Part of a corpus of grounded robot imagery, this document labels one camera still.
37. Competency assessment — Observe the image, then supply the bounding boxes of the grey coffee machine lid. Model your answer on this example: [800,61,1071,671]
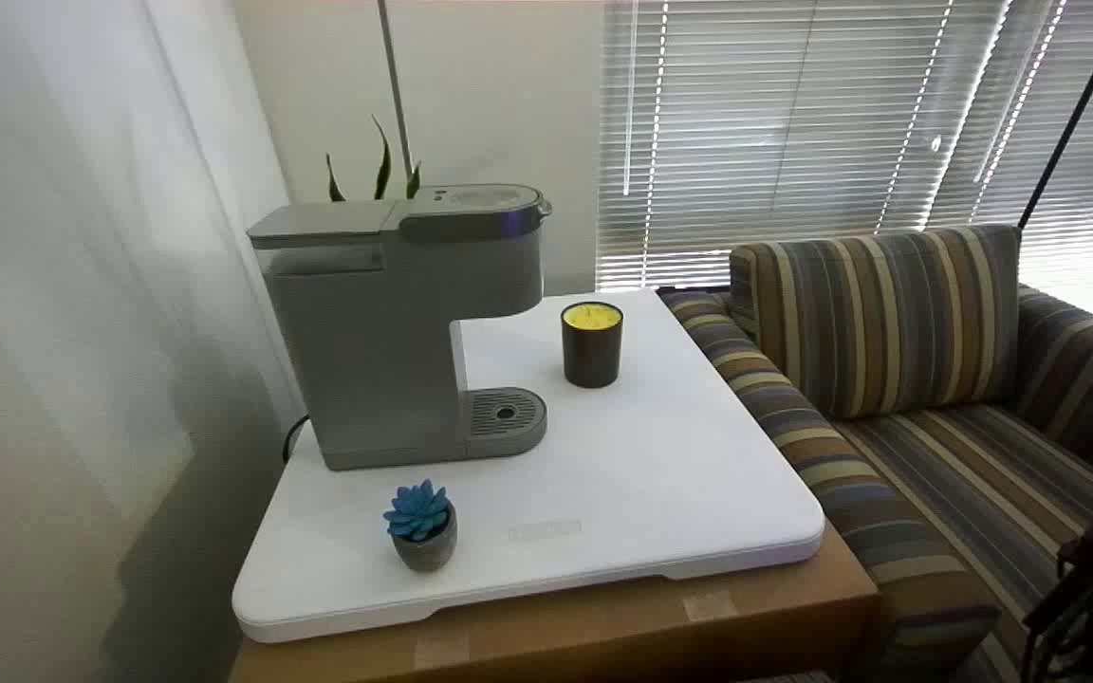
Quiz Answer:
[394,178,555,248]

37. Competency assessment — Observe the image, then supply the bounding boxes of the grey coffee machine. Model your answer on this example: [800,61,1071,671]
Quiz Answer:
[246,178,555,474]

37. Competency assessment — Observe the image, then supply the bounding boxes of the yellow candle in dark glass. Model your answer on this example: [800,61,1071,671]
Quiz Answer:
[558,295,627,391]

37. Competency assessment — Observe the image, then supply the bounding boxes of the white plastic board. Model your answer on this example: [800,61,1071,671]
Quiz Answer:
[227,289,832,647]

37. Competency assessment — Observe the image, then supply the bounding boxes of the blue succulent in grey pot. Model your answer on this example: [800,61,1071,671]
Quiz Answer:
[379,477,461,575]

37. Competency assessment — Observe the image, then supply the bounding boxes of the green plant leaves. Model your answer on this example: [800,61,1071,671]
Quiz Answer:
[324,116,424,204]

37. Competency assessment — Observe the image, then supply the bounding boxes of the brown cardboard box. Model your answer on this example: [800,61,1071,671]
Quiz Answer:
[227,524,886,683]

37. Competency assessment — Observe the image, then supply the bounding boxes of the thin grey plant stem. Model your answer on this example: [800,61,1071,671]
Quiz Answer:
[375,0,419,183]

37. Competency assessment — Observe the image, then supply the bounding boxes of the striped sofa back cushion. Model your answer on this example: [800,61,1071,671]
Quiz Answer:
[729,223,1025,426]

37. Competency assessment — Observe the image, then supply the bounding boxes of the white window blinds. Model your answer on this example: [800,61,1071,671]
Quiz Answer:
[598,0,1093,328]

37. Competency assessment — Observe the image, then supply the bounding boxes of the striped sofa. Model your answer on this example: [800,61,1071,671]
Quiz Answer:
[658,223,1093,683]

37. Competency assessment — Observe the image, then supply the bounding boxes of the black slanted pole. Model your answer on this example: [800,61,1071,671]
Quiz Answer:
[1012,0,1093,237]

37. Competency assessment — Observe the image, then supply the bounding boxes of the black power cable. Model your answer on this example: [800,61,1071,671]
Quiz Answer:
[276,413,315,467]

